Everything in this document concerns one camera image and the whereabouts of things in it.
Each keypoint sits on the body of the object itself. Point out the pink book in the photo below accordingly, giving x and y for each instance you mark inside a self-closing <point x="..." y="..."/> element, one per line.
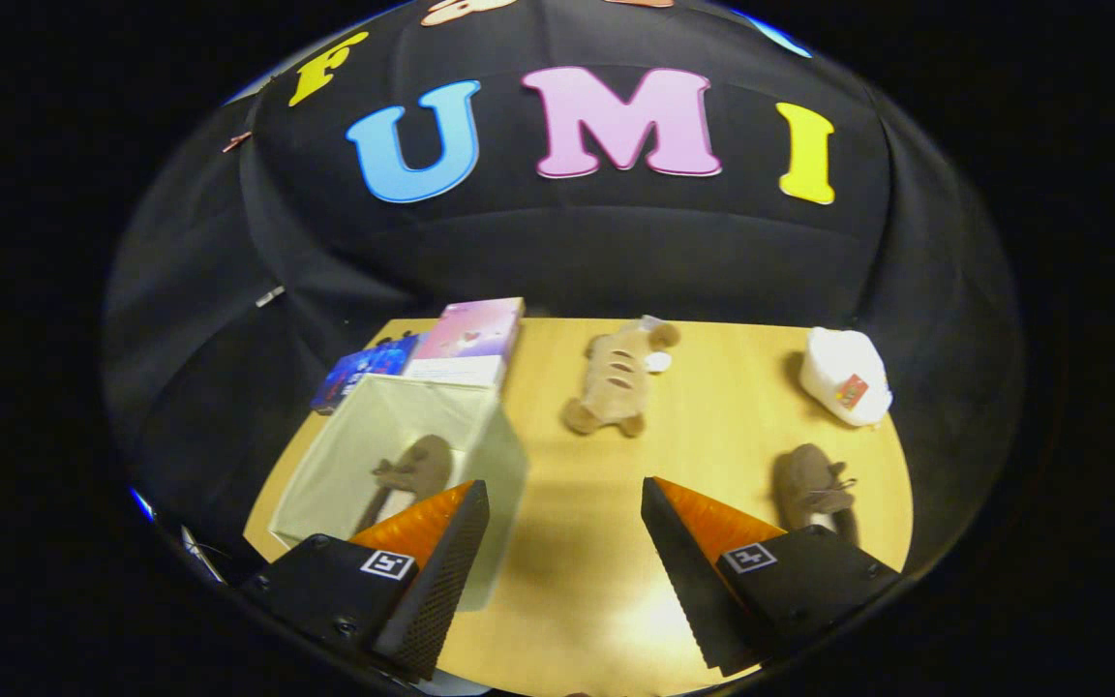
<point x="470" y="334"/>

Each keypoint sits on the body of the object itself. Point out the brown slipper shoe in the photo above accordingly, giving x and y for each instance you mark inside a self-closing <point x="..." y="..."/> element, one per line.
<point x="809" y="484"/>
<point x="422" y="467"/>

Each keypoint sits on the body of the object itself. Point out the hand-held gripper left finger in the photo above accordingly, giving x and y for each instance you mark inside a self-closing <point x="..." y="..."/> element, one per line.
<point x="441" y="581"/>

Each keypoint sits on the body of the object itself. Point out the silver cloth clip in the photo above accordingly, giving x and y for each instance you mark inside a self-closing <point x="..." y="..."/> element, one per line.
<point x="270" y="296"/>

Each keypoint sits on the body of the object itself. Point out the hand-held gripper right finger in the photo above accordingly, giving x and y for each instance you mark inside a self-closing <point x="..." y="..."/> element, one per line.
<point x="693" y="586"/>

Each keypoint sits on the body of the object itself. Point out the white packet with red label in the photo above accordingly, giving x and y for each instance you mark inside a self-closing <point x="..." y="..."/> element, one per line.
<point x="843" y="373"/>

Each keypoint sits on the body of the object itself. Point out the cream fabric storage box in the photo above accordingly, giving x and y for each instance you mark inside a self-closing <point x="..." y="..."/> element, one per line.
<point x="364" y="426"/>

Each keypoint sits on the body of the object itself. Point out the blue book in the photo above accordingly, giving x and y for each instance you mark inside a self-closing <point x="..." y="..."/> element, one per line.
<point x="364" y="373"/>

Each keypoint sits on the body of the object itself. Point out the black backdrop cloth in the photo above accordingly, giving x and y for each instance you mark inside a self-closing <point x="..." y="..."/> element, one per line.
<point x="557" y="261"/>

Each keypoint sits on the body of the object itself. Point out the copper cloth clip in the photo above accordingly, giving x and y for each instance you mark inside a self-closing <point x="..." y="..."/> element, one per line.
<point x="236" y="142"/>

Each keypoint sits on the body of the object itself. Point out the brown striped plush toy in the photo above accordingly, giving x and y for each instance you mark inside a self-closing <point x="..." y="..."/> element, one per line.
<point x="616" y="382"/>

